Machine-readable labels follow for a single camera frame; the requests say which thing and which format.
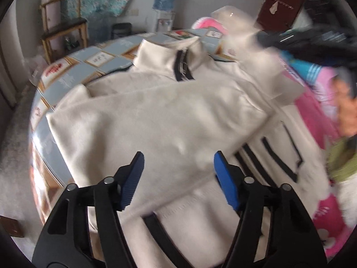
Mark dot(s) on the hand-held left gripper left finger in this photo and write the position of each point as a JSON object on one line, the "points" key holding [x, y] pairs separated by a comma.
{"points": [[133, 177]]}

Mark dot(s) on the fruit print tablecloth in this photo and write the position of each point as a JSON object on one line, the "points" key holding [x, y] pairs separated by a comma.
{"points": [[69, 81]]}

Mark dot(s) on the pink blanket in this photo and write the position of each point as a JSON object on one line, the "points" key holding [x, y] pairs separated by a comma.
{"points": [[315, 111]]}

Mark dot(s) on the white water dispenser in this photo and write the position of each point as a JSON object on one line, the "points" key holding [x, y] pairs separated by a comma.
{"points": [[164, 22]]}

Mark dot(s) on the cream jacket with black stripes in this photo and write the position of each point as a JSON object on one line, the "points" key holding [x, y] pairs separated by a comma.
{"points": [[167, 111]]}

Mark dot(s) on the person's right hand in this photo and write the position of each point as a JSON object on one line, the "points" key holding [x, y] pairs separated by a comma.
{"points": [[347, 111]]}

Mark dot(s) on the clear plastic bag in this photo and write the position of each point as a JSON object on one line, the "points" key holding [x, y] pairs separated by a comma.
{"points": [[35, 67]]}

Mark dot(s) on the brown cardboard box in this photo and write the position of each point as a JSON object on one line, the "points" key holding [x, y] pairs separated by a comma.
{"points": [[11, 226]]}

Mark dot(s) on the dark red door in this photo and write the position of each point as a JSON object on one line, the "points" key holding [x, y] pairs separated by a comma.
{"points": [[284, 16]]}

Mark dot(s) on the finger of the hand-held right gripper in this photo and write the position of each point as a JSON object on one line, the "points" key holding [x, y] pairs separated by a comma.
{"points": [[266, 39]]}

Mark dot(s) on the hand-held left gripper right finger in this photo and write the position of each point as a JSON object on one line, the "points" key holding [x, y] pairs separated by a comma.
{"points": [[225, 181]]}

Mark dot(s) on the light blue striped cloth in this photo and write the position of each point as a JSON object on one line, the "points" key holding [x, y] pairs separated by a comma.
{"points": [[304, 68]]}

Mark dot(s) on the wooden chair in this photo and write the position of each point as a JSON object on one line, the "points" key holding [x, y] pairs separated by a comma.
{"points": [[64, 28]]}

